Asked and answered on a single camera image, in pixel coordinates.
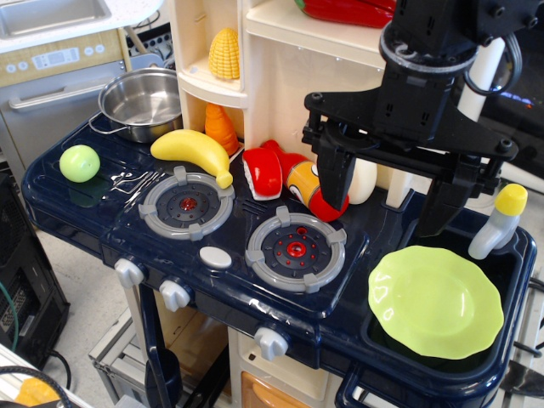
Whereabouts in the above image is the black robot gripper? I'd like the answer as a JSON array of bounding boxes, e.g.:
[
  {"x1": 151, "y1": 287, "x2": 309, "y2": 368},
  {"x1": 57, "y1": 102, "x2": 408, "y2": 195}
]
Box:
[{"x1": 303, "y1": 24, "x2": 519, "y2": 237}]

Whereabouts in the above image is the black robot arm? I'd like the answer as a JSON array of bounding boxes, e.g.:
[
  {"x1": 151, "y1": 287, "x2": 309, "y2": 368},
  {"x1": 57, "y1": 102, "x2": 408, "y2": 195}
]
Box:
[{"x1": 303, "y1": 1, "x2": 539, "y2": 236}]

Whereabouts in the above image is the light green plastic plate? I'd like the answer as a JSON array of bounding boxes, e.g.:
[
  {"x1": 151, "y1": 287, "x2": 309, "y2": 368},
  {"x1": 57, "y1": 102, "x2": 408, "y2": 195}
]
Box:
[{"x1": 368, "y1": 246, "x2": 505, "y2": 360}]

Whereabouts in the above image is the green toy pear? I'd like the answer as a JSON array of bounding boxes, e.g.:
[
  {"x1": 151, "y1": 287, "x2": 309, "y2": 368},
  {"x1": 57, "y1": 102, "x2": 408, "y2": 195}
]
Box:
[{"x1": 59, "y1": 144, "x2": 100, "y2": 184}]

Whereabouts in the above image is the white toy egg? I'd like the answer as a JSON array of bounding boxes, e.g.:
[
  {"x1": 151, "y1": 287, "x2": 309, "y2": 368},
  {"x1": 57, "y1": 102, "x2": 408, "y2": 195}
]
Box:
[{"x1": 348, "y1": 158, "x2": 377, "y2": 205}]

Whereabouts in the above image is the red orange toy bottle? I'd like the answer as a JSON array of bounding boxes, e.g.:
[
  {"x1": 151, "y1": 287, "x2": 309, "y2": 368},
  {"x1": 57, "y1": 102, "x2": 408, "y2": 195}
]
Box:
[{"x1": 261, "y1": 140, "x2": 349, "y2": 222}]

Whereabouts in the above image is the grey yellow toy faucet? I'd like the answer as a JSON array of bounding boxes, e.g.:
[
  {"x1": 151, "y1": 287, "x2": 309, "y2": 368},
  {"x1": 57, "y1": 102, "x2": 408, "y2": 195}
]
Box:
[{"x1": 468, "y1": 184, "x2": 528, "y2": 260}]

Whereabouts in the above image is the right grey toy burner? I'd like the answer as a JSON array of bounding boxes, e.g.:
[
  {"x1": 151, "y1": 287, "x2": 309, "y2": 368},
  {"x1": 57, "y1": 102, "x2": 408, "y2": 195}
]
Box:
[{"x1": 245, "y1": 206, "x2": 347, "y2": 293}]

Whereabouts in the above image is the grey toy burner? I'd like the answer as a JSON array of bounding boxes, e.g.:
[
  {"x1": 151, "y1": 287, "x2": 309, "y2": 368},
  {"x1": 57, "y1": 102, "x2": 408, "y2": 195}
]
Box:
[
  {"x1": 139, "y1": 166, "x2": 235, "y2": 241},
  {"x1": 245, "y1": 206, "x2": 347, "y2": 293}
]

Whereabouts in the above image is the red toy sushi piece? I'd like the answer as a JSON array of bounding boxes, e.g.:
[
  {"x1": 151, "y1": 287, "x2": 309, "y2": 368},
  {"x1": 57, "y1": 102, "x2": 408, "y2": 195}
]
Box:
[{"x1": 242, "y1": 147, "x2": 282, "y2": 201}]

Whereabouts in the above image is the red toy pepper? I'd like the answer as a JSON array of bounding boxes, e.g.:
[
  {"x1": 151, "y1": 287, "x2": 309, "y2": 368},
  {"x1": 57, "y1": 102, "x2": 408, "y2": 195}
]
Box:
[{"x1": 295, "y1": 0, "x2": 396, "y2": 28}]

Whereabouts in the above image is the orange toy carrot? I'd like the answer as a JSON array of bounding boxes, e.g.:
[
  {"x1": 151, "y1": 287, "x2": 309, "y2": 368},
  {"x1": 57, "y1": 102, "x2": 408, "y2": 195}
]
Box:
[{"x1": 205, "y1": 103, "x2": 239, "y2": 156}]

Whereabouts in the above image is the grey oval button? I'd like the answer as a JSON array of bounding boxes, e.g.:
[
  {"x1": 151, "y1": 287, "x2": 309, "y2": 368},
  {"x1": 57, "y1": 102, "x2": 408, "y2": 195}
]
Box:
[{"x1": 199, "y1": 246, "x2": 232, "y2": 269}]

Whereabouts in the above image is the right grey stove knob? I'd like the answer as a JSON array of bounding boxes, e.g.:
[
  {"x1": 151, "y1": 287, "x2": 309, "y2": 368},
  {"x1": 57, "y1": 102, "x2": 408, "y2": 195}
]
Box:
[{"x1": 254, "y1": 327, "x2": 289, "y2": 361}]

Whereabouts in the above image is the grey stove knob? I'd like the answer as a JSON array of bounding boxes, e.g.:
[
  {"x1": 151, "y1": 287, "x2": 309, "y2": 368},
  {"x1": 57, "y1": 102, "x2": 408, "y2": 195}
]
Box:
[
  {"x1": 159, "y1": 280, "x2": 191, "y2": 312},
  {"x1": 114, "y1": 258, "x2": 145, "y2": 289},
  {"x1": 254, "y1": 327, "x2": 289, "y2": 361}
]

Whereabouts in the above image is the yellow toy banana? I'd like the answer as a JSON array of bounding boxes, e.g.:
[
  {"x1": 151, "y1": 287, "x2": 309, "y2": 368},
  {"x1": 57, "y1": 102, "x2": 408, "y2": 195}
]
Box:
[{"x1": 150, "y1": 129, "x2": 233, "y2": 189}]

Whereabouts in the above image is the left grey toy burner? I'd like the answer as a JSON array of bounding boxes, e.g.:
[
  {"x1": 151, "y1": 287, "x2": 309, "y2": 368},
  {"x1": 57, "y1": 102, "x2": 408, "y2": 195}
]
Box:
[{"x1": 139, "y1": 166, "x2": 235, "y2": 241}]

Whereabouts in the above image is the yellow toy corn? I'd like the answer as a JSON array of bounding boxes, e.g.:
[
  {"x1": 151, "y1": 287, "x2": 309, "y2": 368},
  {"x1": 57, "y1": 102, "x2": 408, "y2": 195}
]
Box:
[{"x1": 208, "y1": 28, "x2": 241, "y2": 80}]

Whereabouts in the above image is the navy toy kitchen counter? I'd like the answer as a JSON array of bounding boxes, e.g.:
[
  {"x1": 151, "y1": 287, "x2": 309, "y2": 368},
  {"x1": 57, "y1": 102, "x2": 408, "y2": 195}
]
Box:
[{"x1": 22, "y1": 124, "x2": 536, "y2": 407}]

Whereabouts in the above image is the middle grey stove knob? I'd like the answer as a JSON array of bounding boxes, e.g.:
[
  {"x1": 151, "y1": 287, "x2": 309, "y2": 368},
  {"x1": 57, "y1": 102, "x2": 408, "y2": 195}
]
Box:
[{"x1": 159, "y1": 280, "x2": 191, "y2": 312}]

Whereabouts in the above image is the stainless steel pot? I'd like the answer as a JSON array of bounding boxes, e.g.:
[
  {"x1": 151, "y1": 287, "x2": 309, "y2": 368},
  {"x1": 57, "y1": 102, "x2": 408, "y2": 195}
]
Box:
[{"x1": 88, "y1": 67, "x2": 183, "y2": 144}]

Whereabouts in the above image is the left grey stove knob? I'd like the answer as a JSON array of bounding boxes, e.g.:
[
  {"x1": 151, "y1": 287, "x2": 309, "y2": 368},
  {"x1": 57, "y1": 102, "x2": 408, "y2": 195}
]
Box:
[{"x1": 114, "y1": 258, "x2": 145, "y2": 289}]

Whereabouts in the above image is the toy dishwasher unit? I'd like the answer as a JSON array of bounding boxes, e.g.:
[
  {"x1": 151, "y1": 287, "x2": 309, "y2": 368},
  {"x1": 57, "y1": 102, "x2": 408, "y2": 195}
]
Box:
[{"x1": 1, "y1": 1, "x2": 162, "y2": 182}]

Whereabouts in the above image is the black computer case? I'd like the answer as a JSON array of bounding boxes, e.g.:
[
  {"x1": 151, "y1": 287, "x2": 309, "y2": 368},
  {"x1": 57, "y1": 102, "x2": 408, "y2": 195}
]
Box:
[{"x1": 1, "y1": 173, "x2": 70, "y2": 369}]

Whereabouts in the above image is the white cylinder post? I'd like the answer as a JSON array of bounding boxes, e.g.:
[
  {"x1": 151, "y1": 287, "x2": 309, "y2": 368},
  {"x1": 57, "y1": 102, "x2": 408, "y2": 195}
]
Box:
[{"x1": 457, "y1": 38, "x2": 505, "y2": 122}]

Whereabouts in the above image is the black cable loop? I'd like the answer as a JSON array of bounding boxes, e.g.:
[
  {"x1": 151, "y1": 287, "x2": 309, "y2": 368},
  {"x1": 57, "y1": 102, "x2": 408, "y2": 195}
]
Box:
[{"x1": 463, "y1": 32, "x2": 524, "y2": 94}]

